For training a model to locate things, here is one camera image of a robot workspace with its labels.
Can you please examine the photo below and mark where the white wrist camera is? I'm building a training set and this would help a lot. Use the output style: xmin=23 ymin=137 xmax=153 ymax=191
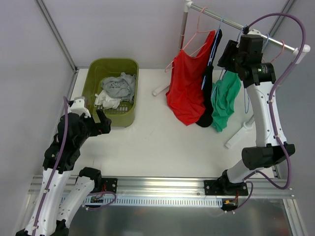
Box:
xmin=69 ymin=96 xmax=91 ymax=118
xmin=242 ymin=26 xmax=262 ymax=37

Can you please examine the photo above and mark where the silver white clothes rack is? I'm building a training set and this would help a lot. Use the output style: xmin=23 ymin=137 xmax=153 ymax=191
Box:
xmin=151 ymin=0 xmax=311 ymax=149

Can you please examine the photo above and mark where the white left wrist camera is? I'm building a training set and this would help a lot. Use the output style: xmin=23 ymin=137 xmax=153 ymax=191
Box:
xmin=69 ymin=96 xmax=91 ymax=118

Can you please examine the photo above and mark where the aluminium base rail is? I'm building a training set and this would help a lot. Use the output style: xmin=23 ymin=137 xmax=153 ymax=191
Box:
xmin=29 ymin=175 xmax=295 ymax=199

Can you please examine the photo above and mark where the grey tank top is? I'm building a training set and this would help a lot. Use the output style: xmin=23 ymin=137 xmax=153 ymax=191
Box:
xmin=101 ymin=72 xmax=137 ymax=104

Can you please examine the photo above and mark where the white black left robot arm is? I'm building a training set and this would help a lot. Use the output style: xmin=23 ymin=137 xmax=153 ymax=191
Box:
xmin=16 ymin=109 xmax=111 ymax=236

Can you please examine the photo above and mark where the pink hanger with red top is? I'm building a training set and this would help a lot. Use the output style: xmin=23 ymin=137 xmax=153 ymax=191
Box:
xmin=164 ymin=5 xmax=209 ymax=72

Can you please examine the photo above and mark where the black tank top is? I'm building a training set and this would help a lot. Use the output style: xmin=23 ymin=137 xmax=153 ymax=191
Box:
xmin=196 ymin=30 xmax=222 ymax=128

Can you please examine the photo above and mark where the green tank top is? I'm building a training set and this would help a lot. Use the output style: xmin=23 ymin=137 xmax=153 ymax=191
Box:
xmin=211 ymin=73 xmax=241 ymax=132

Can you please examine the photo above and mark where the pink wire hanger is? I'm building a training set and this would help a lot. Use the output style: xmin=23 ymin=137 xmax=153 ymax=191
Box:
xmin=269 ymin=40 xmax=286 ymax=63

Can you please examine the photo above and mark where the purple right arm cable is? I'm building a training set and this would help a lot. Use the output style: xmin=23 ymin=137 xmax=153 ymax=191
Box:
xmin=242 ymin=12 xmax=307 ymax=190

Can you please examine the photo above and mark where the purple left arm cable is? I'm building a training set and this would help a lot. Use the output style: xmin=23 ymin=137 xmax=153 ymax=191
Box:
xmin=31 ymin=95 xmax=69 ymax=236

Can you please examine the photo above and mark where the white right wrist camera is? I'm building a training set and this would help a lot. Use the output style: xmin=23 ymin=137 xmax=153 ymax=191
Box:
xmin=242 ymin=26 xmax=262 ymax=37

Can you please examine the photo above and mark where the red tank top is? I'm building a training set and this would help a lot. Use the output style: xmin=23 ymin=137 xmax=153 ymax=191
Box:
xmin=166 ymin=30 xmax=216 ymax=126

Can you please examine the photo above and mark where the white slotted cable duct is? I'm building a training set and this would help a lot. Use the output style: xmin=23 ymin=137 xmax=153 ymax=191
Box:
xmin=82 ymin=195 xmax=223 ymax=208

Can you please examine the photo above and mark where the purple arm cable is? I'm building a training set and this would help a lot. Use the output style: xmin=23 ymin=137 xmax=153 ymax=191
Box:
xmin=31 ymin=95 xmax=69 ymax=236
xmin=242 ymin=12 xmax=307 ymax=190

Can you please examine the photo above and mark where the white tank top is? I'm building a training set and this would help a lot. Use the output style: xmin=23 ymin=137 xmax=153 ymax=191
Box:
xmin=94 ymin=90 xmax=121 ymax=110

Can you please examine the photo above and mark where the olive green plastic basket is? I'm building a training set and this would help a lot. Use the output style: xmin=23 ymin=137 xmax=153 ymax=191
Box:
xmin=82 ymin=58 xmax=139 ymax=127

